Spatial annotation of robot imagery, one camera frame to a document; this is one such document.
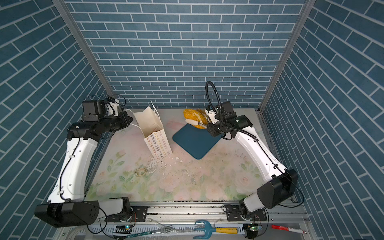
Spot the dark blue tray mat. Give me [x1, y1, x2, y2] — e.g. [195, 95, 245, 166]
[173, 124, 222, 160]

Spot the large oval seeded bread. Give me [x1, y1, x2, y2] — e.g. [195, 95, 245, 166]
[183, 109, 211, 126]

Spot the teal fork tool yellow handle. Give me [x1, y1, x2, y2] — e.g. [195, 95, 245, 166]
[193, 220, 238, 240]

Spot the metal fork green handle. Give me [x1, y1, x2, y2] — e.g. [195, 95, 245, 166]
[127, 226, 173, 239]

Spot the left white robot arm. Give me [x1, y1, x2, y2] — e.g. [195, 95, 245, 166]
[35, 112, 133, 228]

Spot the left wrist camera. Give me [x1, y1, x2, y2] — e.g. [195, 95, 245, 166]
[82, 101, 107, 122]

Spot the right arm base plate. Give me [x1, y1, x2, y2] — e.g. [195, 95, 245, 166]
[222, 204, 267, 222]

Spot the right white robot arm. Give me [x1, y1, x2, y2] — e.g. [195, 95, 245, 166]
[183, 102, 300, 219]

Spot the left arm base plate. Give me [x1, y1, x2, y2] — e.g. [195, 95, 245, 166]
[108, 206, 148, 223]

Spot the white printed paper bag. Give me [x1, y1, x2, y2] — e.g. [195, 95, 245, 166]
[125, 103, 173, 161]

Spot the red white marker pen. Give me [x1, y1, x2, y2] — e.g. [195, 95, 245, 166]
[271, 225, 307, 234]

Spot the aluminium rail frame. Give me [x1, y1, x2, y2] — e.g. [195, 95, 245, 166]
[59, 201, 313, 229]

